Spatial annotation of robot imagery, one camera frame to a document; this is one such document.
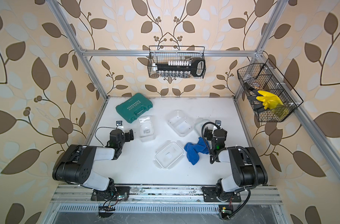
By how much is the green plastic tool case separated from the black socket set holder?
0.33 m

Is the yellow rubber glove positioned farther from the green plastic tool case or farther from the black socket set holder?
the green plastic tool case

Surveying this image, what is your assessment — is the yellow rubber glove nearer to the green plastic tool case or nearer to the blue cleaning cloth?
the blue cleaning cloth

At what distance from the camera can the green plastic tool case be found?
106cm

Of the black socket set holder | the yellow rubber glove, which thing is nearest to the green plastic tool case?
the black socket set holder

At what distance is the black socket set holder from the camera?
2.70 feet

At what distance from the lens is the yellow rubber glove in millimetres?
669

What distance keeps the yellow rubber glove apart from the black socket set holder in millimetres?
351

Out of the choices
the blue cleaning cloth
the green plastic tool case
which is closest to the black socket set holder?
the green plastic tool case

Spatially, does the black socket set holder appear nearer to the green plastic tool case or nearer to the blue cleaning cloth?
the green plastic tool case

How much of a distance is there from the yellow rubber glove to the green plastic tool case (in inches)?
30.4
